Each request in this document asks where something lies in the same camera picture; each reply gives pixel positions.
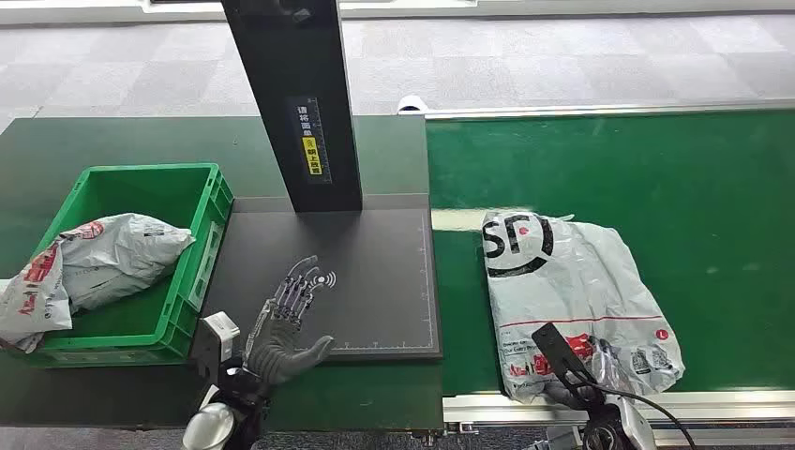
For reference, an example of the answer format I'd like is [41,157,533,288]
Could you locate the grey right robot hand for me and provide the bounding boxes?
[544,381,601,412]

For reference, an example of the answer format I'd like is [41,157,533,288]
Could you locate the grey package with SF logo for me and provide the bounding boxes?
[481,211,686,406]

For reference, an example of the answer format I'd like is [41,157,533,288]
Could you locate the black scanner column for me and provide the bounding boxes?
[221,0,364,214]

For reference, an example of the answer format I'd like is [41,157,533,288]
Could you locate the black scanner base plate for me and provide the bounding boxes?
[197,194,443,363]

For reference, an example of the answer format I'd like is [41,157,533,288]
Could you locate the green conveyor belt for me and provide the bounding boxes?
[426,110,795,398]

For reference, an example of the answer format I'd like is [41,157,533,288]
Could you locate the black and yellow column label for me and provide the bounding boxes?
[286,95,334,186]

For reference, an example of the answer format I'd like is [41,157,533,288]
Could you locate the wide aluminium conveyor rail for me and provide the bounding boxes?
[442,389,795,448]

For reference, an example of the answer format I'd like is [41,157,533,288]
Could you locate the green plastic crate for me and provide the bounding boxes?
[24,163,235,368]

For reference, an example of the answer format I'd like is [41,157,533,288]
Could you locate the dark green table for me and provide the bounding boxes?
[0,114,446,433]

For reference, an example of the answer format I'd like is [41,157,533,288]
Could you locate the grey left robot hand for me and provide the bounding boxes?
[244,255,336,387]

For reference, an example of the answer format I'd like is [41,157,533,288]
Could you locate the thin aluminium conveyor rail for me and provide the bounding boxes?
[398,97,795,120]

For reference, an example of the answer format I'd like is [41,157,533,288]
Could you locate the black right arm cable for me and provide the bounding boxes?
[580,377,698,450]

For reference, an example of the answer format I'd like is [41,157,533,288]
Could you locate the grey package with red print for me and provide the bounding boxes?
[0,213,196,354]

